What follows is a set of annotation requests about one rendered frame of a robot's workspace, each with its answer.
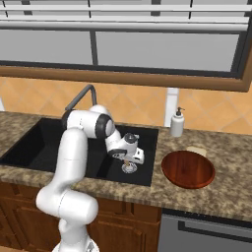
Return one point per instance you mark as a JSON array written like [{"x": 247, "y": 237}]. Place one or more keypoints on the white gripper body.
[{"x": 137, "y": 156}]

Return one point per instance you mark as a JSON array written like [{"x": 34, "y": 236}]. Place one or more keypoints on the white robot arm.
[{"x": 70, "y": 164}]

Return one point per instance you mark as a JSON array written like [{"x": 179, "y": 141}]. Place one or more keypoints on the tan sweet potato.
[{"x": 126, "y": 162}]

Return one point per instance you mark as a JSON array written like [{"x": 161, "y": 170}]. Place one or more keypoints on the red-brown wooden bowl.
[{"x": 187, "y": 169}]

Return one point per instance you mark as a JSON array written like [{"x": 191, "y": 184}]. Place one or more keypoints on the grey sink tap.
[{"x": 88, "y": 89}]

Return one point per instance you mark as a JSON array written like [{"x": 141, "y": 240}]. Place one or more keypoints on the black sink basin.
[{"x": 36, "y": 147}]

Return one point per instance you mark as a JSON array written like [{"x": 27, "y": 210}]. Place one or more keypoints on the white soap dispenser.
[{"x": 177, "y": 124}]

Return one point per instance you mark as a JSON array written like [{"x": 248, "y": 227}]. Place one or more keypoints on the beige sponge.
[{"x": 198, "y": 151}]

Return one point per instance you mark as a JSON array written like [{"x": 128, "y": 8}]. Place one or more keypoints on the brown wooden cupboard run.
[{"x": 128, "y": 226}]

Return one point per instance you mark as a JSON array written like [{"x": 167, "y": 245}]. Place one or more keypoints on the brown-framed window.
[{"x": 131, "y": 76}]

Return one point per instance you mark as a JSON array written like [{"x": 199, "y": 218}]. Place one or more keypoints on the grey dishwasher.
[{"x": 203, "y": 234}]

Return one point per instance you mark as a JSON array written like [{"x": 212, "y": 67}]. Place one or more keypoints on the white window blinds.
[{"x": 131, "y": 19}]

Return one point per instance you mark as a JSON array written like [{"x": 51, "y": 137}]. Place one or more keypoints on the white wall post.
[{"x": 171, "y": 105}]

